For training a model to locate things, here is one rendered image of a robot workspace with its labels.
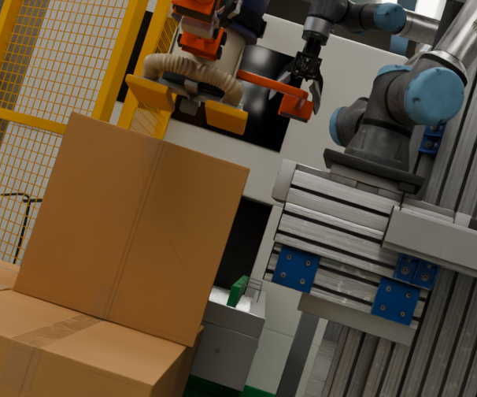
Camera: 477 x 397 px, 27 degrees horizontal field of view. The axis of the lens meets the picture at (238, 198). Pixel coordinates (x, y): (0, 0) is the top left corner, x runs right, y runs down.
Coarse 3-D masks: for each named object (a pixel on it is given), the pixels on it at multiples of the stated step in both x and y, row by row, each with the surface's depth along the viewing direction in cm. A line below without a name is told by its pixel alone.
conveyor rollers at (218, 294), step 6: (216, 288) 476; (222, 288) 494; (210, 294) 413; (216, 294) 431; (222, 294) 440; (228, 294) 458; (216, 300) 386; (222, 300) 395; (240, 300) 439; (246, 300) 457; (240, 306) 394; (246, 306) 404
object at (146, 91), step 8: (128, 80) 224; (136, 80) 224; (144, 80) 224; (152, 80) 226; (136, 88) 230; (144, 88) 225; (152, 88) 224; (160, 88) 224; (136, 96) 246; (144, 96) 240; (152, 96) 235; (160, 96) 230; (168, 96) 231; (152, 104) 252; (160, 104) 246; (168, 104) 241
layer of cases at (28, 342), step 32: (0, 288) 205; (0, 320) 162; (32, 320) 174; (64, 320) 188; (96, 320) 204; (0, 352) 148; (32, 352) 148; (64, 352) 151; (96, 352) 161; (128, 352) 173; (160, 352) 186; (192, 352) 242; (0, 384) 148; (32, 384) 148; (64, 384) 148; (96, 384) 148; (128, 384) 148; (160, 384) 161
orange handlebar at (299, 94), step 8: (200, 0) 176; (208, 0) 176; (208, 40) 207; (240, 72) 244; (248, 72) 244; (248, 80) 244; (256, 80) 244; (264, 80) 244; (272, 80) 244; (272, 88) 244; (280, 88) 244; (288, 88) 244; (296, 88) 244; (296, 96) 245; (304, 96) 245; (296, 104) 257
